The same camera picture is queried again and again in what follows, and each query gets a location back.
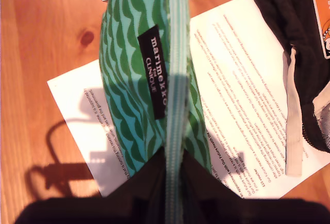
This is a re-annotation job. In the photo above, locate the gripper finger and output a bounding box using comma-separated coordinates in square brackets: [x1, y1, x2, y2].
[179, 151, 243, 224]
[105, 147, 169, 224]

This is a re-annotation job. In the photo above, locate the green wave-patterned zip pouch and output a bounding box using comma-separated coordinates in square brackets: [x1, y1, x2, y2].
[99, 0, 213, 224]

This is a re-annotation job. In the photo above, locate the printed white paper sheet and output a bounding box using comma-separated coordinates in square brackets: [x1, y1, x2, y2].
[47, 0, 330, 199]

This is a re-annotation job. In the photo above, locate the dark brown garment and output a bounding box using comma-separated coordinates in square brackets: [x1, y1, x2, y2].
[246, 0, 330, 154]

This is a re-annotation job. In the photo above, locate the orange LeRobot sticker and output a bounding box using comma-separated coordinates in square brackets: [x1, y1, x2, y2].
[310, 0, 330, 60]

